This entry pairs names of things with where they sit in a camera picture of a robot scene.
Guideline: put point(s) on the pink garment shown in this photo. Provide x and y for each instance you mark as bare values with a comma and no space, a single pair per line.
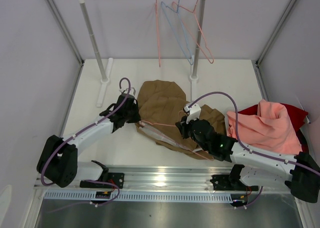
270,128

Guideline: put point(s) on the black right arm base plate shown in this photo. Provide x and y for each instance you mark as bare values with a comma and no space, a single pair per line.
222,182

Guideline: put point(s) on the grey slotted cable duct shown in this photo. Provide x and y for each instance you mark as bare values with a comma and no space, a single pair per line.
140,196

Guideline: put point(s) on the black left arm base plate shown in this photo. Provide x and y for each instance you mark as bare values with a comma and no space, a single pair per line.
112,177

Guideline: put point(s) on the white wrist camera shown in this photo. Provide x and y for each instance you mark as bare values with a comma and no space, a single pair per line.
131,91
193,112

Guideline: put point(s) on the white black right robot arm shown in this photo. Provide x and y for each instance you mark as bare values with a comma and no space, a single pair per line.
300,173

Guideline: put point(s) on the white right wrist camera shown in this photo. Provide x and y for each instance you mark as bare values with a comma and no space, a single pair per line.
193,112

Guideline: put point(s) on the white laundry basket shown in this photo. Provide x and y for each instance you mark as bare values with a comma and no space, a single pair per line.
307,147

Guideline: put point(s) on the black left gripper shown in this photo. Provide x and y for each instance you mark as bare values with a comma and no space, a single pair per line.
136,118

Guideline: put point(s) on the aluminium mounting rail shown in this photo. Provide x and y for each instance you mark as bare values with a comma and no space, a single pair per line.
187,179

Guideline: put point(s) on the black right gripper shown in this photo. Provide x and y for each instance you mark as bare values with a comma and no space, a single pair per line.
183,126

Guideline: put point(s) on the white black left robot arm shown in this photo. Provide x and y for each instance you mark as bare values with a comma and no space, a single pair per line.
59,159

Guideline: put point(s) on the red garment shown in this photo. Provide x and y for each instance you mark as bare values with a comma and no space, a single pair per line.
297,112

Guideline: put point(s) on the pink wire hanger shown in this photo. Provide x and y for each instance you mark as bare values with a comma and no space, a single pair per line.
157,33
200,40
162,137

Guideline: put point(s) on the tan brown skirt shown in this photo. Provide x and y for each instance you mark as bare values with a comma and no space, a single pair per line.
160,106

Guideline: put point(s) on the blue wire hanger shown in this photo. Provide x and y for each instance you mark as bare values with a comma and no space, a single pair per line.
180,34

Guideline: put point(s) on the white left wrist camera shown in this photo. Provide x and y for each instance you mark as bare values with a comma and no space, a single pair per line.
131,91

